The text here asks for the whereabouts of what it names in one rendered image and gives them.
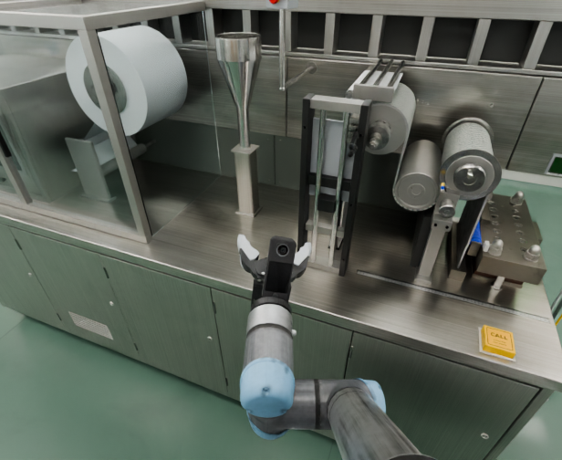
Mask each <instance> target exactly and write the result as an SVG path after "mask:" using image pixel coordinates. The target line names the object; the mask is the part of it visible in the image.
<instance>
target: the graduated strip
mask: <svg viewBox="0 0 562 460"><path fill-rule="evenodd" d="M356 274H358V275H362V276H365V277H371V278H375V279H378V280H382V281H386V282H390V283H393V284H397V285H400V286H404V287H407V288H414V289H418V290H421V291H425V292H429V293H433V294H435V295H439V296H443V297H447V298H453V299H457V300H461V301H464V302H467V303H471V304H475V305H478V306H482V307H486V308H492V309H496V310H500V311H503V312H506V313H510V314H514V315H517V316H521V317H525V318H529V319H534V320H538V321H542V322H545V323H549V324H551V323H550V320H549V318H546V317H542V316H538V315H535V314H532V313H528V312H524V311H521V310H517V309H513V308H507V307H503V306H499V305H495V304H492V303H488V302H484V301H481V300H477V299H473V298H467V297H463V296H459V295H455V294H452V293H449V292H445V291H441V290H438V289H434V288H430V287H424V286H420V285H416V284H412V283H409V282H405V281H401V280H398V279H394V278H390V277H384V276H380V275H376V274H372V273H370V272H366V271H362V270H357V273H356Z"/></svg>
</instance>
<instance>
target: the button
mask: <svg viewBox="0 0 562 460"><path fill-rule="evenodd" d="M481 333H482V346H483V350H485V351H488V352H491V353H494V354H497V355H501V356H504V357H507V358H510V359H513V358H514V356H515V344H514V338H513V333H512V332H509V331H505V330H502V329H496V328H493V327H489V326H485V325H483V327H482V329H481Z"/></svg>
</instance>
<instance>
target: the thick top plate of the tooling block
mask: <svg viewBox="0 0 562 460"><path fill-rule="evenodd" d="M512 197H513V196H507V195H501V194H496V193H493V196H492V199H491V200H487V201H486V204H485V205H488V211H489V217H490V222H489V224H488V225H484V224H480V229H481V239H482V245H481V246H480V248H479V251H478V253H477V255H476V257H475V262H476V271H478V272H482V273H486V274H490V275H494V276H499V277H505V278H510V279H513V280H517V281H522V282H526V283H529V284H534V285H538V284H539V282H540V281H541V279H542V277H543V276H544V274H545V273H546V271H547V269H546V263H545V260H544V258H543V254H542V251H541V252H540V253H539V254H540V257H539V258H538V261H537V262H530V261H528V260H526V259H524V254H525V253H526V250H527V249H529V248H530V246H533V245H538V246H539V242H538V239H537V236H536V230H535V228H534V225H533V222H532V218H531V215H530V213H529V210H528V206H527V203H526V199H524V198H523V199H524V200H523V202H522V204H521V205H517V204H512V203H511V202H510V200H511V199H512ZM495 239H500V240H502V241H503V247H502V248H503V250H502V252H501V255H500V256H492V255H490V254H489V253H488V252H485V251H483V245H484V242H485V241H489V244H492V243H493V241H494V240H495Z"/></svg>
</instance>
